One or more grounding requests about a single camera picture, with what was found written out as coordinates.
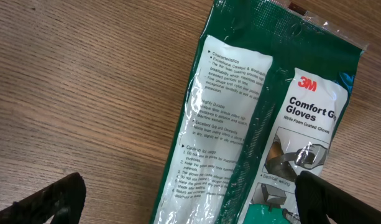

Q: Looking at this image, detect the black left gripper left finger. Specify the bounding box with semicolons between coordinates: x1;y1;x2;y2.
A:
0;172;86;224

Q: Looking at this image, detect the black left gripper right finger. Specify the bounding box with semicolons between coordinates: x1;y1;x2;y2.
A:
295;170;381;224

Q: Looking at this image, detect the green foil packet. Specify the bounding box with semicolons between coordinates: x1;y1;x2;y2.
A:
150;0;367;224

